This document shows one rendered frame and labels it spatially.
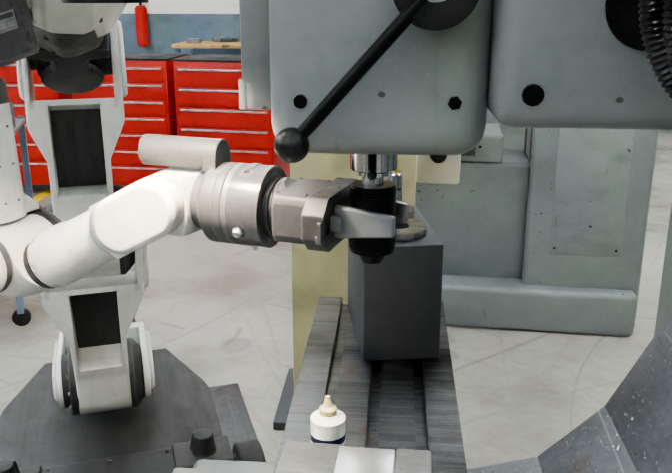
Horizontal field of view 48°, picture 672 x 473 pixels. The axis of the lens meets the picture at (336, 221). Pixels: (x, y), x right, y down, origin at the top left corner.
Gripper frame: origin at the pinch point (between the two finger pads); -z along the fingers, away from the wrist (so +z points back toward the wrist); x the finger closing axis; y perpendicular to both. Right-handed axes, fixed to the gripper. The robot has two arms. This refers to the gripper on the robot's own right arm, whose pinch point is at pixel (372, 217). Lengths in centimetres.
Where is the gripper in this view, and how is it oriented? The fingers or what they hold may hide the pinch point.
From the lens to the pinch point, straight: 77.7
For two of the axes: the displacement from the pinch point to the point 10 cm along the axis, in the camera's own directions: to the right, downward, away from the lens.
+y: 0.0, 9.6, 2.9
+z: -9.4, -1.0, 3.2
